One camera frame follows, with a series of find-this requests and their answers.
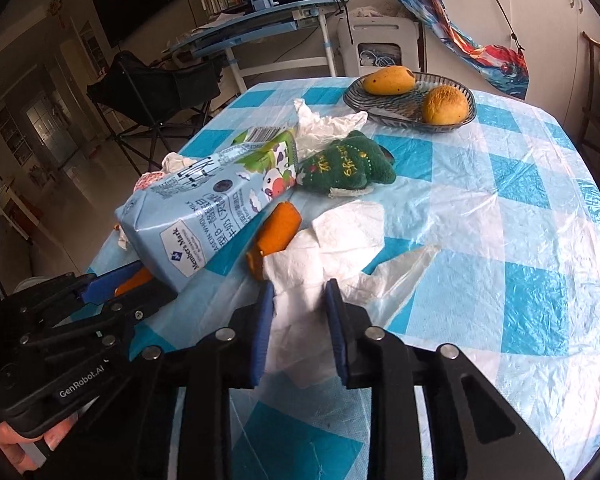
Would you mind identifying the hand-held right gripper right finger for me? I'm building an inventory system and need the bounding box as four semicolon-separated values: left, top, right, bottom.
324;277;566;480

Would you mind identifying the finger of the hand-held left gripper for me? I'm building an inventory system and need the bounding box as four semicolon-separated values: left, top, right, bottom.
20;280;178;362
2;262;146;327

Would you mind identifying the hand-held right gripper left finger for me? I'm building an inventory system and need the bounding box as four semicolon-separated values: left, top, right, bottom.
125;280;276;480

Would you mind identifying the clear plastic bag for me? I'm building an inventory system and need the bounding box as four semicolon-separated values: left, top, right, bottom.
342;244;442;332

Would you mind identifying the large white paper tissue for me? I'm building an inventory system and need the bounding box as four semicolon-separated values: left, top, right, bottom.
262;200;387;392

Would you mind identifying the light blue milk carton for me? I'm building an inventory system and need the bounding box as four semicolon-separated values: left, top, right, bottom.
115;127;301;293

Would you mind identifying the person's left hand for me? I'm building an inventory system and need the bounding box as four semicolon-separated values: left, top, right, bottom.
0;412;76;473

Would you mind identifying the orange carrot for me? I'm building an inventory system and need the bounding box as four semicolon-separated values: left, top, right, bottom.
246;201;302;281

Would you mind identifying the crumpled red patterned wrapper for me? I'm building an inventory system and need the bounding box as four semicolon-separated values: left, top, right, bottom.
133;172;166;192

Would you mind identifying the green plush toy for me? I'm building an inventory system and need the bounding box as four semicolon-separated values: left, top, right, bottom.
296;130;397;199

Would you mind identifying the black folding chair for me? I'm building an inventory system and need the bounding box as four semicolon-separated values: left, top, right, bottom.
86;50;222;172

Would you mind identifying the glass fruit bowl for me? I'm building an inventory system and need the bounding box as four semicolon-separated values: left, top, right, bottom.
342;71;477;132

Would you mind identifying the rough yellow mango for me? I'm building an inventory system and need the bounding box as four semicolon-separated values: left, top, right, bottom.
422;85;470;126

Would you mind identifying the smooth yellow mango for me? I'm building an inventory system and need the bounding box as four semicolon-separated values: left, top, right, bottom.
362;65;417;96

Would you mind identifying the black television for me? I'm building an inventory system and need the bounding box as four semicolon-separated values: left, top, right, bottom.
92;0;187;49

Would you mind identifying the blue glass desk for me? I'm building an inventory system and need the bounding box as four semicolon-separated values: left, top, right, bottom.
167;0;349;95

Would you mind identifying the white plastic stool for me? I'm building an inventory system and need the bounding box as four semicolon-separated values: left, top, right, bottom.
336;14;422;79

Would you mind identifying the colourful hanging bag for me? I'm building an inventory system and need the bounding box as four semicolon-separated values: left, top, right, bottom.
397;0;531;102

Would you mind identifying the dark wooden chair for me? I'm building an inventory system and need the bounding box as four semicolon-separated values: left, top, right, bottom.
576;31;600;187

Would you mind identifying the white cabinet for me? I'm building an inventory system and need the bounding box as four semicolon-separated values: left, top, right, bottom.
495;0;600;106

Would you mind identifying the black hanging cord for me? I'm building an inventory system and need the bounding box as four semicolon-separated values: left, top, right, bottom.
414;0;527;53

